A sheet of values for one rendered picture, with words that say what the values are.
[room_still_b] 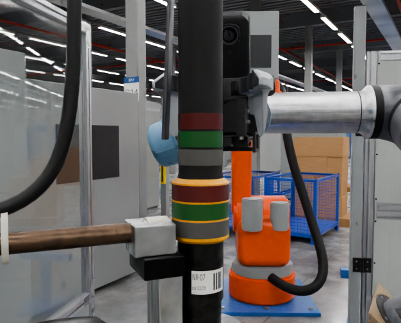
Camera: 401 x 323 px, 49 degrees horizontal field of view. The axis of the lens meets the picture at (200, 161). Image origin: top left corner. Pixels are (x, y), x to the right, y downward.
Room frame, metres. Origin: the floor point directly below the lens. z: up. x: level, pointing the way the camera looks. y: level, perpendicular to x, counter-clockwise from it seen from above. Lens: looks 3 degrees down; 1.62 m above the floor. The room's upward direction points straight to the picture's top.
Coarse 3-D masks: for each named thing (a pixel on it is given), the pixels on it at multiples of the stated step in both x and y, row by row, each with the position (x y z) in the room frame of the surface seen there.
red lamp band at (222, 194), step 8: (176, 192) 0.32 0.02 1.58; (184, 192) 0.31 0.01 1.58; (192, 192) 0.31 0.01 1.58; (200, 192) 0.31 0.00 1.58; (208, 192) 0.31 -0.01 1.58; (216, 192) 0.31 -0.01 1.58; (224, 192) 0.32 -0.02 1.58; (176, 200) 0.32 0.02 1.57; (184, 200) 0.31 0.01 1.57; (192, 200) 0.31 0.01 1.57; (200, 200) 0.31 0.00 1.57; (208, 200) 0.31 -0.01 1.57; (216, 200) 0.31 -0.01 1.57; (224, 200) 0.32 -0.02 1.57
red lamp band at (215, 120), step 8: (184, 120) 0.32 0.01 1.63; (192, 120) 0.31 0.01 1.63; (200, 120) 0.31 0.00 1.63; (208, 120) 0.31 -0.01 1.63; (216, 120) 0.32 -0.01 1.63; (184, 128) 0.32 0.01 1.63; (192, 128) 0.31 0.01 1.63; (200, 128) 0.31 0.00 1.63; (208, 128) 0.31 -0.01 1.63; (216, 128) 0.32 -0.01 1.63
